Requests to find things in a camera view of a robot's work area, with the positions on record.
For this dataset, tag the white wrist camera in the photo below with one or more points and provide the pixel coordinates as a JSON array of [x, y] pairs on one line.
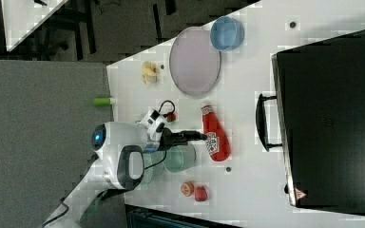
[[154, 122]]

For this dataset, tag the teal metal mug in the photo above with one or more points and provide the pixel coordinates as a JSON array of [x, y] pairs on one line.
[[180, 157]]

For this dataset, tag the dark blue bin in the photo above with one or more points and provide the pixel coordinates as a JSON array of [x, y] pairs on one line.
[[139, 217]]

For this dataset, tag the blue bowl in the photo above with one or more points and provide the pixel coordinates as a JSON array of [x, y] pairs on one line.
[[226, 33]]

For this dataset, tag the white side table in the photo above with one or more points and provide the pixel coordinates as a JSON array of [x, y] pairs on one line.
[[22, 17]]

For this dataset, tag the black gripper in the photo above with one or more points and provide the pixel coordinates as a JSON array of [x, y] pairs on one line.
[[169, 139]]

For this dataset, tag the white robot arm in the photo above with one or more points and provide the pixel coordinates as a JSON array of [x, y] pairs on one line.
[[120, 149]]

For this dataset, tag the small red strawberry toy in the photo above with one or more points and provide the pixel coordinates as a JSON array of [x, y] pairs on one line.
[[171, 117]]

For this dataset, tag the silver toaster oven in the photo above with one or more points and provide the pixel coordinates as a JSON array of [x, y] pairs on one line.
[[320, 95]]

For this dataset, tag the orange slice toy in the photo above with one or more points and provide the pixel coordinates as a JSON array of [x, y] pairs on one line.
[[187, 188]]

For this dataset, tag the green cylindrical object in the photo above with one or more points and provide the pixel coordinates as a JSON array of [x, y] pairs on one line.
[[104, 101]]

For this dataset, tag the red ketchup bottle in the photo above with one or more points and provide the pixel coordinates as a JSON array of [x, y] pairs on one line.
[[217, 144]]

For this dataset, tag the round lilac plate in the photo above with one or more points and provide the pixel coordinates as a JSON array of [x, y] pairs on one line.
[[194, 63]]

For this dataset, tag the yellow peeled banana toy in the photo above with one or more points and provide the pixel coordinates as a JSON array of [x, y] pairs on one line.
[[149, 73]]

